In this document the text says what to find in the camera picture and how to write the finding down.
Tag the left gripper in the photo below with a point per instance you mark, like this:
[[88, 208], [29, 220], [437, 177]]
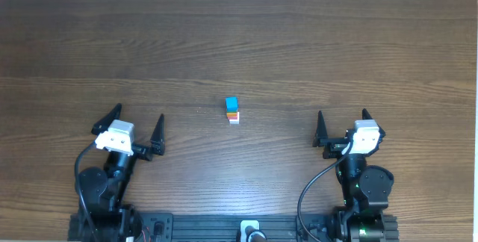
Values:
[[143, 152]]

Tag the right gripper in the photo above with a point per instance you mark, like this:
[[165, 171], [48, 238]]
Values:
[[336, 146]]

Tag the orange cube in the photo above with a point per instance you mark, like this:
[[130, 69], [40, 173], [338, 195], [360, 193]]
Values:
[[232, 114]]

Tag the red cube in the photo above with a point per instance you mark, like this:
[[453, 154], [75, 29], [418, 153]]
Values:
[[233, 117]]

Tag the blue cube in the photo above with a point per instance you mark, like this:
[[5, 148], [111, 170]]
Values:
[[232, 104]]

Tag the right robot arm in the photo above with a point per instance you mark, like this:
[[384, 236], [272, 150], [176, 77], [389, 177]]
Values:
[[373, 187]]

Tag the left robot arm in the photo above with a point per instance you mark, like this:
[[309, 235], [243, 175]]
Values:
[[93, 187]]

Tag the white cube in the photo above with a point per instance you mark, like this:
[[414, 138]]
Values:
[[234, 121]]

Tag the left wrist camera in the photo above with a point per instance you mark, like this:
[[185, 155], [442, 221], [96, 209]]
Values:
[[115, 137]]

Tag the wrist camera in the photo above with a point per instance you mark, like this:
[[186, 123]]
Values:
[[115, 137], [365, 137]]

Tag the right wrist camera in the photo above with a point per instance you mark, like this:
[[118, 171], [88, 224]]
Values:
[[365, 137]]

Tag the mounting rail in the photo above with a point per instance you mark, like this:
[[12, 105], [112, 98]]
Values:
[[209, 229]]

